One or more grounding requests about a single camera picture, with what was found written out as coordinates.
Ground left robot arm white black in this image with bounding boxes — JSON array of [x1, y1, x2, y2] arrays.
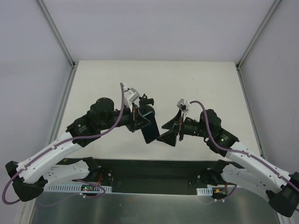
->
[[5, 95, 155, 202]]

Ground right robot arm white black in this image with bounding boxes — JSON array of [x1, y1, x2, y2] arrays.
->
[[157, 109, 299, 217]]

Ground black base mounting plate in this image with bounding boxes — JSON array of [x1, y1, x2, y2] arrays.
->
[[83, 157, 227, 195]]

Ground black smartphone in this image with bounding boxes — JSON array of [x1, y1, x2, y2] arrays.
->
[[141, 112, 160, 144]]

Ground right aluminium corner post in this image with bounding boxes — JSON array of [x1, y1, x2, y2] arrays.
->
[[236, 0, 283, 70]]

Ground white cable duct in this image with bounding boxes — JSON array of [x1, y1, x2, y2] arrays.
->
[[196, 187, 213, 196], [44, 183, 112, 194]]

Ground black phone stand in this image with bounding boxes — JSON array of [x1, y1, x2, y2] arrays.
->
[[139, 94, 155, 115]]

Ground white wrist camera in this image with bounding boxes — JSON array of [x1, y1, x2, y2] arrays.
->
[[123, 86, 140, 110], [177, 98, 191, 119]]

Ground aluminium corner post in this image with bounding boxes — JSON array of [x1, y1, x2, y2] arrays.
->
[[236, 0, 283, 70], [35, 0, 76, 69]]

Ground left aluminium corner post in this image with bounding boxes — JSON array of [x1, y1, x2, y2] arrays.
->
[[35, 0, 76, 69]]

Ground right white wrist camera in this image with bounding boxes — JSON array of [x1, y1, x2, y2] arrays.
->
[[177, 98, 191, 119]]

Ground left white cable duct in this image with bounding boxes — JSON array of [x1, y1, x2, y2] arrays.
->
[[44, 183, 112, 194]]

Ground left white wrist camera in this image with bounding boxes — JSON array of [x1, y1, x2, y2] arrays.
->
[[123, 86, 140, 110]]

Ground right white cable duct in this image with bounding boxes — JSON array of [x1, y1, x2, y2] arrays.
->
[[196, 187, 213, 196]]

